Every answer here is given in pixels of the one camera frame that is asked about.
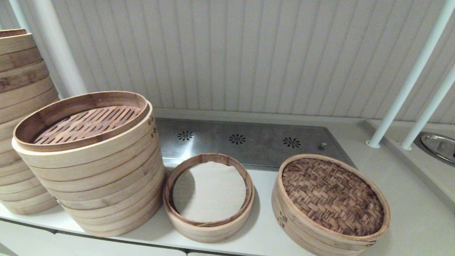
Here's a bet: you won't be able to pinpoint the woven bamboo steamer lid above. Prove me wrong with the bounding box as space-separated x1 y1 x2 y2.
277 154 391 246

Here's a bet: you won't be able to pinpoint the white cloth steamer liner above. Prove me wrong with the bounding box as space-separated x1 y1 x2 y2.
173 161 247 223

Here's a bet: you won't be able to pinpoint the small steamer with paper liner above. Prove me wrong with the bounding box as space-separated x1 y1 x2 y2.
163 153 255 244

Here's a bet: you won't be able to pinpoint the bamboo steamer basket dark slats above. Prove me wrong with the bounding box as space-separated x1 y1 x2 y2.
272 185 377 256

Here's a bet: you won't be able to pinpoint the large bamboo steamer basket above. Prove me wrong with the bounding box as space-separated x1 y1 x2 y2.
34 149 166 210
0 116 27 167
0 76 60 125
0 28 38 57
12 91 161 180
0 162 59 215
57 181 165 238
0 47 50 94

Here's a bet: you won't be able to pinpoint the stainless steel vented panel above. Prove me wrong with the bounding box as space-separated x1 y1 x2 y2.
155 117 356 172

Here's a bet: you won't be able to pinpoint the white cabinet door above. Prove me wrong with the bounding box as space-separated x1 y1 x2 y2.
0 218 57 256
53 231 188 256

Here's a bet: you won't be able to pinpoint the thick white pole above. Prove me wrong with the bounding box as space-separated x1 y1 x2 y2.
30 0 87 98

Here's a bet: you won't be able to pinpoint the white slanted pole with flange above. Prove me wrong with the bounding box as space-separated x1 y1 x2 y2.
365 0 455 149

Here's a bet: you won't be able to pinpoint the round metal sink basin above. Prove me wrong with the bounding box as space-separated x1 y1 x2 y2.
413 132 455 167

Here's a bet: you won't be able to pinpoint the thin white pole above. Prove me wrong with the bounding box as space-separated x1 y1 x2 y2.
8 0 27 34

